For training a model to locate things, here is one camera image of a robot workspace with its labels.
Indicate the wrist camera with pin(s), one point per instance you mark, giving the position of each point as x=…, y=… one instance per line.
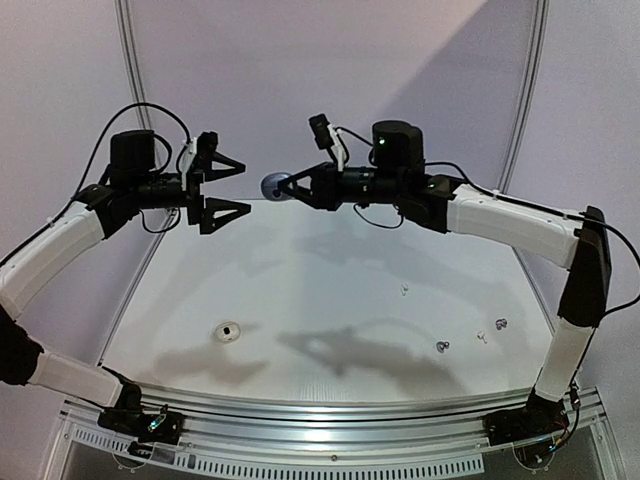
x=198, y=154
x=327, y=138

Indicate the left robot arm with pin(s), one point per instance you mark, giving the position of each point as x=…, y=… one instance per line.
x=133, y=185

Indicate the purple earbud charging case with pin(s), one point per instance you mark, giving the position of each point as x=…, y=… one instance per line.
x=270, y=190

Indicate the purple earbud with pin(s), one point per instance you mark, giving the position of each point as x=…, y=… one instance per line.
x=501, y=324
x=442, y=346

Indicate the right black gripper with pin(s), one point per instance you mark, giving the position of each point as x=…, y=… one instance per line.
x=326, y=185

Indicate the white earbud near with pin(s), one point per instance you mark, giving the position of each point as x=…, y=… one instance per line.
x=481, y=336

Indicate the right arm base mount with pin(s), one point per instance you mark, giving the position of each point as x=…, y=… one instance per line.
x=538, y=417

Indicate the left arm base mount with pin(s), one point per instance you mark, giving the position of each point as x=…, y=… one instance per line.
x=156, y=426

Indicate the aluminium front rail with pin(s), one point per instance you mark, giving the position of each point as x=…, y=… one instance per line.
x=234, y=438

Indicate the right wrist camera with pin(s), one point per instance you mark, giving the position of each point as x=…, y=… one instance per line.
x=327, y=138

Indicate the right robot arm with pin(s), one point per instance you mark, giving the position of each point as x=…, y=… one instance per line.
x=441, y=203

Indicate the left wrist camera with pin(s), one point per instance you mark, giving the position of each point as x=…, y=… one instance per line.
x=198, y=154

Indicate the left aluminium frame post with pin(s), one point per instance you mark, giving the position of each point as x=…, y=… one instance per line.
x=125, y=25

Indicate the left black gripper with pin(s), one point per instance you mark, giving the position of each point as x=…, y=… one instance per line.
x=203, y=213

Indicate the white earbud charging case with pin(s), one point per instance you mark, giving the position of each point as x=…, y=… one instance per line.
x=227, y=332

